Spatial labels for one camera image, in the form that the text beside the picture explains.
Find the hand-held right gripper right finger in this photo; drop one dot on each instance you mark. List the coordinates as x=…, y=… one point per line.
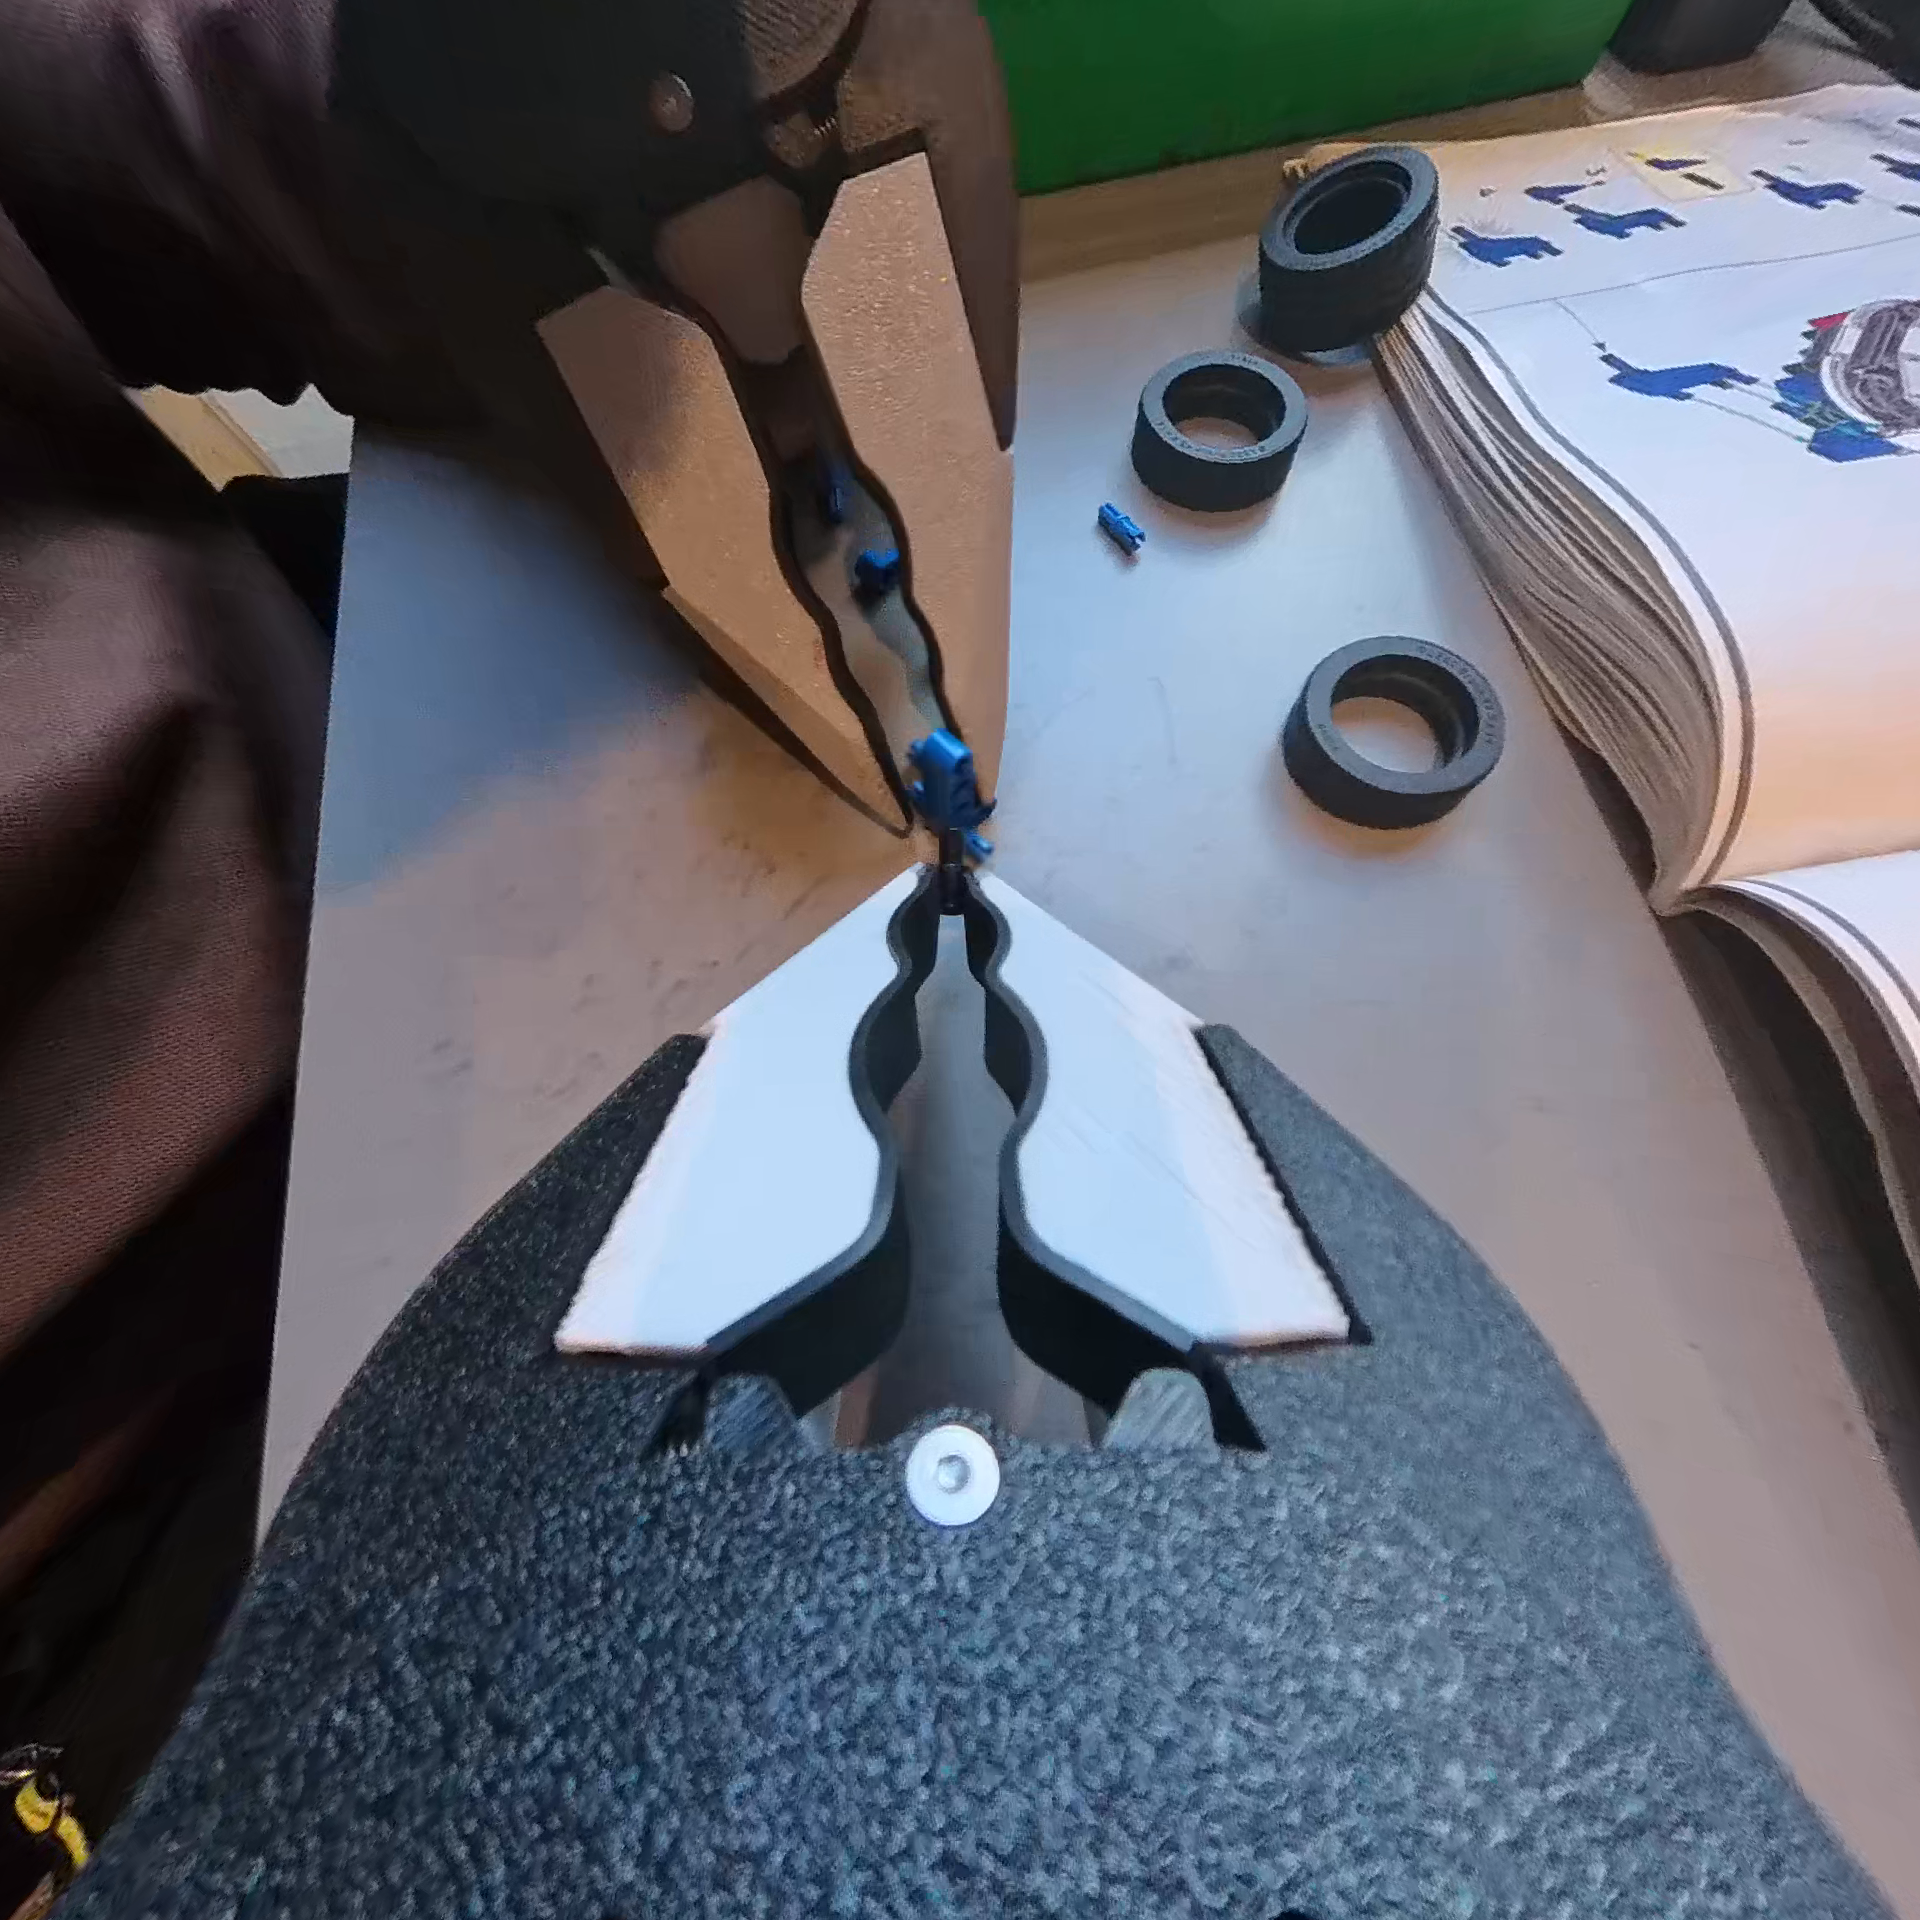
x=1154, y=1171

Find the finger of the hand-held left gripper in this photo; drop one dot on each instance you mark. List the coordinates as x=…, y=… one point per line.
x=690, y=480
x=930, y=389

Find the blue pin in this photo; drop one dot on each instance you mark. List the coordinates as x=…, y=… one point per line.
x=1120, y=527
x=834, y=489

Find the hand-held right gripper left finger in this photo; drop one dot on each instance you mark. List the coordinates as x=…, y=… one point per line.
x=721, y=1184

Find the green storage bin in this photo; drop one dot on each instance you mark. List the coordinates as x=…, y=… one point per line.
x=1277, y=75

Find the grey desk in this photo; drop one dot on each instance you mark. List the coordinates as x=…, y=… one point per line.
x=1277, y=973

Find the black pin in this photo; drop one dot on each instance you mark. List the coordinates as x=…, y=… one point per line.
x=954, y=883

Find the black case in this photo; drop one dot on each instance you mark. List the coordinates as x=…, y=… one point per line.
x=1694, y=29

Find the person's left forearm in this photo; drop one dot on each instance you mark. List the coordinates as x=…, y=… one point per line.
x=150, y=149

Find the black toy tyre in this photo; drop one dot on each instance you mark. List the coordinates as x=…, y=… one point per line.
x=1161, y=451
x=1289, y=284
x=1320, y=763

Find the blue wedge piece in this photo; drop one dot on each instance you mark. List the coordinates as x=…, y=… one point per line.
x=877, y=567

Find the open instruction booklet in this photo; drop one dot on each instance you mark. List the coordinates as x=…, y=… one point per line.
x=1650, y=375

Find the person's black trousers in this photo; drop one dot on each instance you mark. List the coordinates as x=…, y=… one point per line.
x=294, y=555

